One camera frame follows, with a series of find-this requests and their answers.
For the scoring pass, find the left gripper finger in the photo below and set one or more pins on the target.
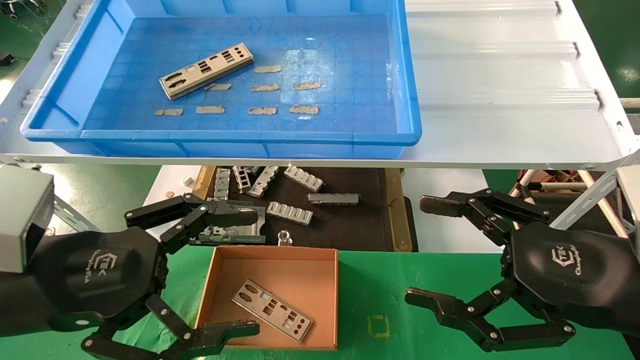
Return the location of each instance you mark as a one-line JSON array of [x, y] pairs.
[[230, 216], [220, 334]]

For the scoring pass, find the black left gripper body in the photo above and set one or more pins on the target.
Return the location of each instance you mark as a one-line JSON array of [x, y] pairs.
[[95, 275]]

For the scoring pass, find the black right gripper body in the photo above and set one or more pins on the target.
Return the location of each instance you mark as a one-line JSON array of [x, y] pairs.
[[575, 275]]

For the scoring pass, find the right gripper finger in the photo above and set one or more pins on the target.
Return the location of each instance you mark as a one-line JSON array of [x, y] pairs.
[[435, 301], [445, 205]]

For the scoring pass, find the silver slotted shield plate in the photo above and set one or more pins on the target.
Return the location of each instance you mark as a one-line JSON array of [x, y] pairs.
[[217, 70], [260, 307]]

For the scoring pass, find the open brown cardboard box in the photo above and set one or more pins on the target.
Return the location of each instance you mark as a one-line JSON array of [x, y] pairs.
[[300, 275]]

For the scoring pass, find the large blue plastic tray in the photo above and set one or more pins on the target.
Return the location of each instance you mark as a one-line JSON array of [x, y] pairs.
[[350, 60]]

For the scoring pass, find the flat grey metal plate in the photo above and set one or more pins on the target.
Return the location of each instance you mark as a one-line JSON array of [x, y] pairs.
[[235, 236]]

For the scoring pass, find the small white cube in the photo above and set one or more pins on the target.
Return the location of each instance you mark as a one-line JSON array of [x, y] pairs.
[[187, 180]]

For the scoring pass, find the small silver metal clip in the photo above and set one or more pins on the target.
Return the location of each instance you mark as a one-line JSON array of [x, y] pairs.
[[284, 235]]

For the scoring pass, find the green table cloth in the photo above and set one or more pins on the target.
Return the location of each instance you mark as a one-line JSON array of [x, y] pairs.
[[370, 290]]

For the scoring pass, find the white plastic pipe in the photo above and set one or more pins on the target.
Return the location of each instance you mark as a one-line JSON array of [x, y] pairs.
[[555, 186], [525, 181]]

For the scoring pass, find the white metal shelf rack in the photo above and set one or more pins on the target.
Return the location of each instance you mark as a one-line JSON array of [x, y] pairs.
[[500, 75]]

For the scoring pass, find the white rod beside rack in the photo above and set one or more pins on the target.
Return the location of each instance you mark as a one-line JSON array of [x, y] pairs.
[[631, 102]]

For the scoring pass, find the small black power adapter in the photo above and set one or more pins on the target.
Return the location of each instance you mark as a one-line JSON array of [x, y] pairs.
[[6, 60]]

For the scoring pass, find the office chair wheeled base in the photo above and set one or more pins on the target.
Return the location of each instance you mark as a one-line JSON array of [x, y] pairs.
[[11, 13]]

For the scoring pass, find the slotted grey metal bracket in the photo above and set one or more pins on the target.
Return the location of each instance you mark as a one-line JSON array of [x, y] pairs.
[[222, 184], [263, 182], [303, 178], [289, 213], [242, 179]]

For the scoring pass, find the grey right wrist camera housing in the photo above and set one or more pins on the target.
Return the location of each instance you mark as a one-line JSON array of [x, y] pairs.
[[631, 200]]

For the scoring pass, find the grey wrist camera housing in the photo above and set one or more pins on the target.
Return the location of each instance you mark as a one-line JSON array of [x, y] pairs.
[[631, 200], [22, 215]]

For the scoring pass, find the grey left wrist camera housing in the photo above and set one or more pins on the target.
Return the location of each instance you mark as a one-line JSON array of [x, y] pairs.
[[22, 215]]

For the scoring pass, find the dark grey metal bar bracket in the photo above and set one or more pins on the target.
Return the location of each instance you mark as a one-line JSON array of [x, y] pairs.
[[333, 199]]

